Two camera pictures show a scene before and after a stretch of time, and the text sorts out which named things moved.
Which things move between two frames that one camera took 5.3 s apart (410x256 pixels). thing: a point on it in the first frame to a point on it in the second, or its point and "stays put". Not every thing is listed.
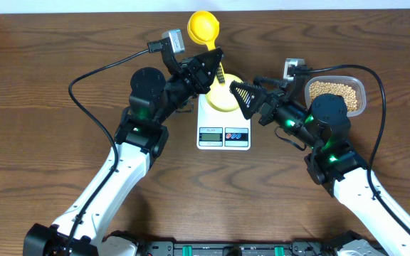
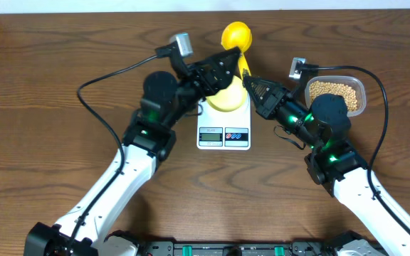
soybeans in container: x=348 y=93 stays put
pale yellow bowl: x=219 y=97 stays put
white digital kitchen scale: x=218 y=130 stays put
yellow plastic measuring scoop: x=203 y=28 to x=238 y=34
